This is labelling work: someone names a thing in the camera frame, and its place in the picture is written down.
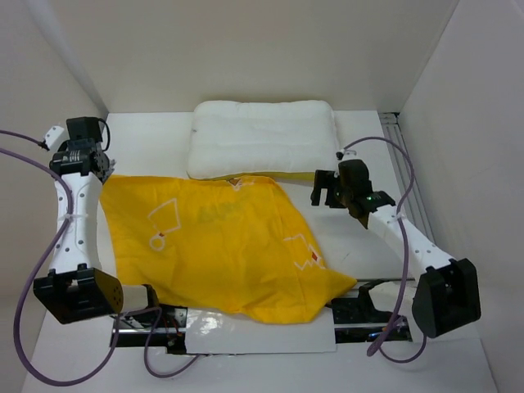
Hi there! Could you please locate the purple cable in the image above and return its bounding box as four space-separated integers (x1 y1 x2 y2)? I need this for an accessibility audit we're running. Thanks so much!
0 129 201 386
335 137 431 365

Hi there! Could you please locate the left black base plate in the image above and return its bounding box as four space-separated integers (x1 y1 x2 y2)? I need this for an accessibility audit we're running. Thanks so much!
116 305 188 355

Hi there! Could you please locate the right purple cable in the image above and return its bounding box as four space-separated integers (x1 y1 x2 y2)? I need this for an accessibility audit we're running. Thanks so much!
335 137 431 365

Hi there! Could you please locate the yellow pillowcase with white print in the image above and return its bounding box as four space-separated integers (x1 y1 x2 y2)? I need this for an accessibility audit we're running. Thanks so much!
100 176 356 324

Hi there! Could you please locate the aluminium rail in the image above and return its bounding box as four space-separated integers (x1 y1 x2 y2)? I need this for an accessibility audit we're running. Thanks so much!
378 112 434 242
353 278 417 291

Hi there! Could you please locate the white pillow with yellow edge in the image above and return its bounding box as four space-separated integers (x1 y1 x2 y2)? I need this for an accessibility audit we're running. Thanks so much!
187 100 339 179

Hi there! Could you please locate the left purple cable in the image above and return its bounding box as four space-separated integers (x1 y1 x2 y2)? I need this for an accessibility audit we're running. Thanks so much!
0 129 201 386

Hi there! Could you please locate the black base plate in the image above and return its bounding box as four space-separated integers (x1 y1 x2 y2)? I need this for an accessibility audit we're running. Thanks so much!
116 305 188 355
326 284 391 344

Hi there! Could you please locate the white cover plate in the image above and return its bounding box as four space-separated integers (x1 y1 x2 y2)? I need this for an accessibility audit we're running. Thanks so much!
185 309 337 355

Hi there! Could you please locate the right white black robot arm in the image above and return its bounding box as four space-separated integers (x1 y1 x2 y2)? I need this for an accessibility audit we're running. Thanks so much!
310 159 481 338

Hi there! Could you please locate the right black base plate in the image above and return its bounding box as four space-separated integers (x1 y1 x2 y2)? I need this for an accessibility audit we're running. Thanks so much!
326 284 391 344

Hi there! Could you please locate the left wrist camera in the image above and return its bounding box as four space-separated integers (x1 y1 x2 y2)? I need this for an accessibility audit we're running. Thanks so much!
38 125 68 151

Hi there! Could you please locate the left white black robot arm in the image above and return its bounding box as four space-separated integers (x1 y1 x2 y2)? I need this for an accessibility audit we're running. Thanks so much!
33 117 162 327

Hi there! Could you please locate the aluminium rail right side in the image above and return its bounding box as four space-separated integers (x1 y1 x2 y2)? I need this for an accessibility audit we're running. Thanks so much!
378 112 434 242

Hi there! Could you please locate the aluminium rail front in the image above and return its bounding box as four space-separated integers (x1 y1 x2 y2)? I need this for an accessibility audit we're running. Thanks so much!
353 278 417 291

